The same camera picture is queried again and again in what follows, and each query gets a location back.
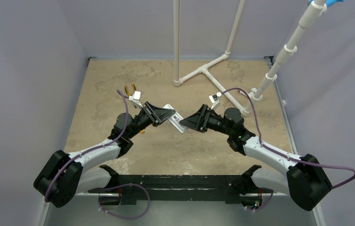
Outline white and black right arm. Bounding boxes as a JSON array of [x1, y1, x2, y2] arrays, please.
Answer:
[[179, 105, 333, 211]]

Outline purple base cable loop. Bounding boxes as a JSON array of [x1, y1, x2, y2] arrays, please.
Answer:
[[98, 183, 151, 220]]

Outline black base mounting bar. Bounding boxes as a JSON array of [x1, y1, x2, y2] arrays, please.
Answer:
[[88, 165, 271, 206]]

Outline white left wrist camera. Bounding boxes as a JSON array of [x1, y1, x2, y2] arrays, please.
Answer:
[[129, 91, 143, 109]]

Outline white PVC pipe frame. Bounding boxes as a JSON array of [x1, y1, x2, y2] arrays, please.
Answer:
[[173, 0, 330, 118]]

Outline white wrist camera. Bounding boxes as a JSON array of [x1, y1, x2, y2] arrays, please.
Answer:
[[209, 92, 222, 110], [129, 91, 143, 109]]

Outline aluminium table frame rail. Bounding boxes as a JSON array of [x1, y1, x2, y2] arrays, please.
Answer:
[[266, 56, 300, 160]]

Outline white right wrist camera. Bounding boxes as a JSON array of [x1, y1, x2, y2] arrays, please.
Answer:
[[209, 92, 222, 110]]

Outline white universal AC remote control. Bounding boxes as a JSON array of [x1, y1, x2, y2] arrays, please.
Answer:
[[164, 104, 188, 134]]

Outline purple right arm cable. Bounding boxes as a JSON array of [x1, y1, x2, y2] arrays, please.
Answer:
[[221, 88, 355, 190]]

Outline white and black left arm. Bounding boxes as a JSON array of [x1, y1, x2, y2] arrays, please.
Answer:
[[33, 102, 183, 208]]

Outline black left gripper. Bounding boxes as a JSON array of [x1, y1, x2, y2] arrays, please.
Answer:
[[126, 102, 174, 139]]

